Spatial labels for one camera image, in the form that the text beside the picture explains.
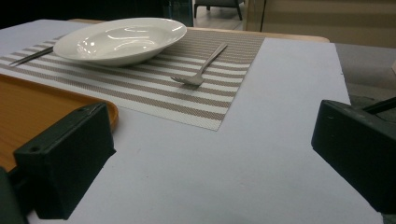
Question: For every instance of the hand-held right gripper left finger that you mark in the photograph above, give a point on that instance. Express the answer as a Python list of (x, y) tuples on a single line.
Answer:
[(65, 161)]

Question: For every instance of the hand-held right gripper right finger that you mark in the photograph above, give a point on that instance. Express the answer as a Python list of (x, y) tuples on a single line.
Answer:
[(361, 155)]

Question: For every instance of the wooden tray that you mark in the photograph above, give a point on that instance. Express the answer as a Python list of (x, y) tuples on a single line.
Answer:
[(34, 105)]

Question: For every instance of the dark metal knife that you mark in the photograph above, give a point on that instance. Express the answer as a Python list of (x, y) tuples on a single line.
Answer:
[(31, 57)]

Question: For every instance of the white deep plate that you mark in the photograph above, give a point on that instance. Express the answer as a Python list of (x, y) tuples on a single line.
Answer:
[(121, 43)]

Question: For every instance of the silver metal fork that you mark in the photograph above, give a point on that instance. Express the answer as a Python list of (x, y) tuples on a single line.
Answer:
[(194, 79)]

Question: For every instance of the striped woven placemat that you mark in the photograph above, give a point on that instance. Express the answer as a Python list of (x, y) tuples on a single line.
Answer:
[(174, 96)]

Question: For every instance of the wooden table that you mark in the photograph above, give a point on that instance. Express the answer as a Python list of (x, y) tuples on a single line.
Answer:
[(292, 36)]

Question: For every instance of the dark chair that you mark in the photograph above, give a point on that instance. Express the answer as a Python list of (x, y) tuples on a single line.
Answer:
[(218, 3)]

